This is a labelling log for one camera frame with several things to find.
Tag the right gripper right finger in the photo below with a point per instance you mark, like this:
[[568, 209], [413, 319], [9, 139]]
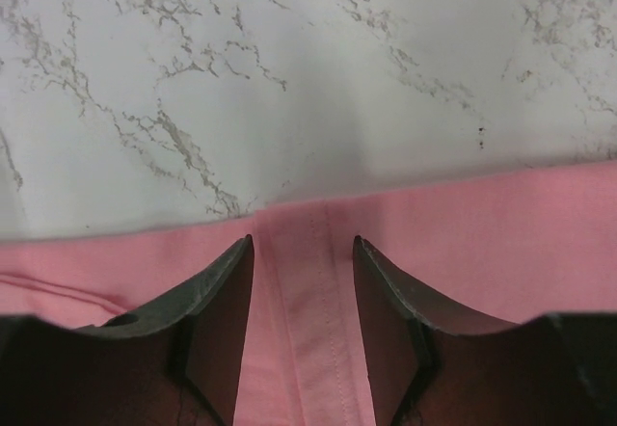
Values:
[[433, 361]]

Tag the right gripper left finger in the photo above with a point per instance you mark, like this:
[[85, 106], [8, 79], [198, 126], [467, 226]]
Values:
[[207, 316]]

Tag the pink t-shirt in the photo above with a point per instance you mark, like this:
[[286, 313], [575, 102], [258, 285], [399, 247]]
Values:
[[513, 245]]

